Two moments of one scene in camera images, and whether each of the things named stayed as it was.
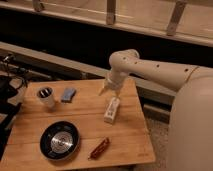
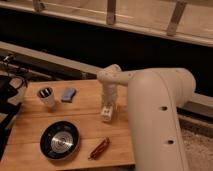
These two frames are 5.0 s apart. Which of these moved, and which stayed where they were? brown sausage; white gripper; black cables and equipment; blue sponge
Moved: white gripper
Stayed: brown sausage; black cables and equipment; blue sponge
